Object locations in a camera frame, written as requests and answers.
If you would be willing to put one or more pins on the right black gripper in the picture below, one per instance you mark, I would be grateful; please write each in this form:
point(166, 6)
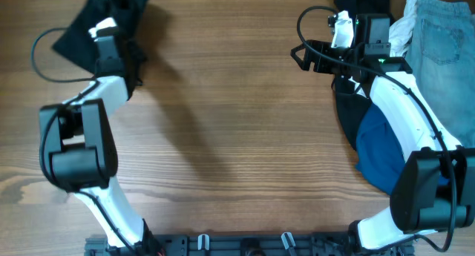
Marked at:
point(319, 56)

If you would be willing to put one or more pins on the black shorts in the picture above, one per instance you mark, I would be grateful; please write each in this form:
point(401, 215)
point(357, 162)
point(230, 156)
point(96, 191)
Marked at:
point(114, 52)

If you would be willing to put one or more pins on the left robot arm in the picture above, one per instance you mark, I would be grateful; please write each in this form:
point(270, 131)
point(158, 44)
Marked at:
point(77, 152)

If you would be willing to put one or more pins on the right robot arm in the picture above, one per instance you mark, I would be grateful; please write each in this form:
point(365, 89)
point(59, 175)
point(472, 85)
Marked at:
point(403, 149)

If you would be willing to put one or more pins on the black garment in pile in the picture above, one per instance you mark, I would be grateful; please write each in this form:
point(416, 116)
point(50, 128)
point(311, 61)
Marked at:
point(350, 107)

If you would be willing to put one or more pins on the white garment in pile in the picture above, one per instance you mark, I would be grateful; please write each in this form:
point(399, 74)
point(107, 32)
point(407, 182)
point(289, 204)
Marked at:
point(401, 31)

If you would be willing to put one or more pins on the blue garment in pile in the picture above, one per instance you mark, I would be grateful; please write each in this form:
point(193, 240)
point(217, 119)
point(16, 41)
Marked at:
point(380, 158)

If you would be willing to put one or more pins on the light blue denim shorts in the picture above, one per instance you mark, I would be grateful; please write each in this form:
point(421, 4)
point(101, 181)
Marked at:
point(441, 54)

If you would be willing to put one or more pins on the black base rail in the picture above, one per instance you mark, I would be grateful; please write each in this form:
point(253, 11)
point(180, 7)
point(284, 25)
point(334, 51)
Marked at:
point(315, 244)

